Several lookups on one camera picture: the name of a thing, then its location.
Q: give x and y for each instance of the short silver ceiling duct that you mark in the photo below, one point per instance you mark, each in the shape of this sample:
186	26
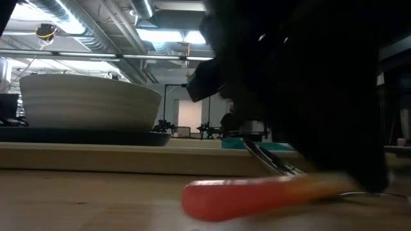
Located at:
141	8

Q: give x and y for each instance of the dark round plate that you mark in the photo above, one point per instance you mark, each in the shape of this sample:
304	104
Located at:
96	138

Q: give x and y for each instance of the black background robot arm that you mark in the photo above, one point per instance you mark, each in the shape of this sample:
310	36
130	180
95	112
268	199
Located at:
208	130
163	126

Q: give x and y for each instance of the overhead light bar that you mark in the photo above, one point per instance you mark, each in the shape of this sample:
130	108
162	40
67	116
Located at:
86	54

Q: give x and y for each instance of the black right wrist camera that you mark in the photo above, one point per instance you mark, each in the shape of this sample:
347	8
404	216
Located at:
205	81

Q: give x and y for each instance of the person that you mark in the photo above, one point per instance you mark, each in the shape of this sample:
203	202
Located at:
229	123

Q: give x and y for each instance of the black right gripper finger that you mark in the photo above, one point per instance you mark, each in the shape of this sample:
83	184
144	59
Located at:
337	144

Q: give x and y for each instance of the rectangular ceiling duct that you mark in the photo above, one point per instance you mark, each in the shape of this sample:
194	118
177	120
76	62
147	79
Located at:
173	19

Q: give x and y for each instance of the dark computer monitor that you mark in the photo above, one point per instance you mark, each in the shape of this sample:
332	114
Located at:
9	106

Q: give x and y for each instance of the white board panel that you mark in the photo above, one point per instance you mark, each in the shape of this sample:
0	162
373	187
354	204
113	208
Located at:
189	115

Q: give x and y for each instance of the silver spiral ceiling duct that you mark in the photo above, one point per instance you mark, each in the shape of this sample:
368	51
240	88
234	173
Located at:
93	35

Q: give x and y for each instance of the large white bowl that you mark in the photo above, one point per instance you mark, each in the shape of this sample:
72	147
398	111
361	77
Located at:
90	102

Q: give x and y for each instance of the green cloth napkin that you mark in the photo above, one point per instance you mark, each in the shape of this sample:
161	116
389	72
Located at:
234	143

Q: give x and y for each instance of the black background gantry frame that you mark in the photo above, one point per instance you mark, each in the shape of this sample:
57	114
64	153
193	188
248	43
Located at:
164	106

